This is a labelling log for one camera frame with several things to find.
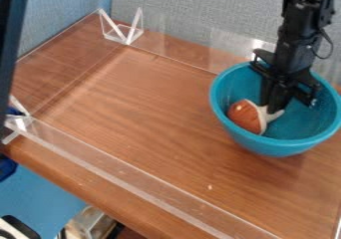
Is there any clear acrylic corner bracket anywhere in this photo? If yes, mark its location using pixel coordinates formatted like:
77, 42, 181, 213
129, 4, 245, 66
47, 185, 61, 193
98, 8, 145, 45
2, 95, 31, 144

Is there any clear acrylic back barrier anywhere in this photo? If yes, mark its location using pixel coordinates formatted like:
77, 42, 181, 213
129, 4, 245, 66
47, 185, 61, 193
133, 15, 341, 88

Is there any grey metal frame below table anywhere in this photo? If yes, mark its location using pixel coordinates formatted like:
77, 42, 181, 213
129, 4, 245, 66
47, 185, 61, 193
57, 206, 118, 239

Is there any clear acrylic corner bracket back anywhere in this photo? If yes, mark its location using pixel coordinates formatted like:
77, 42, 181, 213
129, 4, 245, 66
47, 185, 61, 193
98, 8, 145, 45

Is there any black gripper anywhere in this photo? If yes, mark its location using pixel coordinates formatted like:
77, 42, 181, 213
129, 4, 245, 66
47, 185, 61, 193
249, 48, 323, 114

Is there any clear acrylic corner bracket front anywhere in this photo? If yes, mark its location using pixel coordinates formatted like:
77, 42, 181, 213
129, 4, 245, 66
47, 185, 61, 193
2, 95, 31, 144

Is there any blue cloth object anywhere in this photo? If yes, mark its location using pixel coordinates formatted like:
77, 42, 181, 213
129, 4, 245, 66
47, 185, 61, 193
0, 107, 23, 181

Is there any clear acrylic front barrier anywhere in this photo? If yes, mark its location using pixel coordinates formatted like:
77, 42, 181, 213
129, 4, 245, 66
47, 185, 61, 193
6, 117, 280, 239

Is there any blue plastic bowl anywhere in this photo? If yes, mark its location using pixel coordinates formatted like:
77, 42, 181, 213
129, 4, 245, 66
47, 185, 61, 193
209, 63, 341, 157

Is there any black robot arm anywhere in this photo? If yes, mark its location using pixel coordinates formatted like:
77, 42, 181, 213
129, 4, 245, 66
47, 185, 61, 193
251, 0, 336, 115

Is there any black and white object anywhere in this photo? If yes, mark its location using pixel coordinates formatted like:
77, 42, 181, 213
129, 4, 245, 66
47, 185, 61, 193
0, 215, 42, 239

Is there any dark blue vertical post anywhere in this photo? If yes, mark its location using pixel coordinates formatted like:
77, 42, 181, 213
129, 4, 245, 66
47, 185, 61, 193
0, 0, 33, 141

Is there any clear acrylic barrier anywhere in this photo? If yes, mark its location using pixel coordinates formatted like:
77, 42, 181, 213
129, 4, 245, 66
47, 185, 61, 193
133, 15, 341, 88
6, 117, 280, 239

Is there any brown toy mushroom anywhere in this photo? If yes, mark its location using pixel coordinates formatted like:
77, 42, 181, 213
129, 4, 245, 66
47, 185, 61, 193
226, 99, 285, 134

